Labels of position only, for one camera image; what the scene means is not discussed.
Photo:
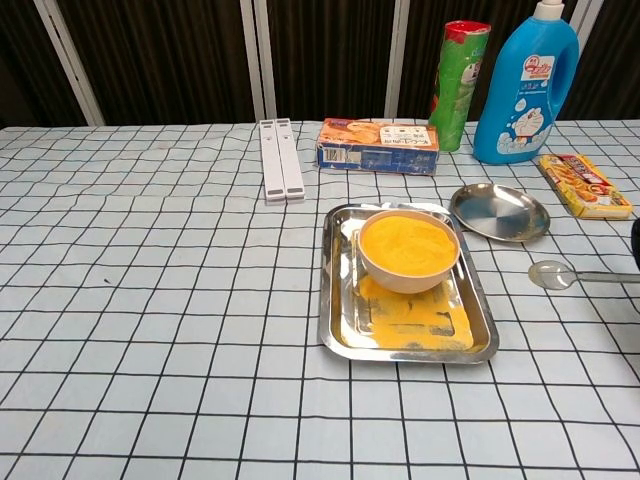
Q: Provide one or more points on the small metal spoon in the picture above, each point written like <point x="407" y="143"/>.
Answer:
<point x="547" y="275"/>

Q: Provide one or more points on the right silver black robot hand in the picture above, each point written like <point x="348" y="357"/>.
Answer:
<point x="637" y="250"/>

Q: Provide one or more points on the dark folding screen white frame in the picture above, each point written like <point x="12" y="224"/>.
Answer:
<point x="175" y="50"/>

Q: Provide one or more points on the orange blue food box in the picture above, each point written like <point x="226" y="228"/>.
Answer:
<point x="375" y="150"/>

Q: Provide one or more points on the blue checked tablecloth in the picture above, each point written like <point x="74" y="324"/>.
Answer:
<point x="150" y="300"/>

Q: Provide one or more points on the yellow curry box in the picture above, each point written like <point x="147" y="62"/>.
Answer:
<point x="585" y="185"/>

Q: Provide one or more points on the white folded flat stand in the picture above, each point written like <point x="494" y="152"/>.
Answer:
<point x="280" y="160"/>

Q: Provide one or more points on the round steel plate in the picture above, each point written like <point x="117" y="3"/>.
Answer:
<point x="495" y="212"/>

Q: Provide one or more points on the rectangular steel tray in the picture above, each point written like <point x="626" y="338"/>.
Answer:
<point x="400" y="325"/>

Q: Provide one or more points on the green chips can red lid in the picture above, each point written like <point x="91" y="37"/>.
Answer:
<point x="455" y="100"/>

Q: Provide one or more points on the blue detergent pump bottle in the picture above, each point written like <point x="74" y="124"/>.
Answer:
<point x="515" y="100"/>

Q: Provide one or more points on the bowl of yellow powder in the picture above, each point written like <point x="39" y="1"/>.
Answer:
<point x="407" y="250"/>

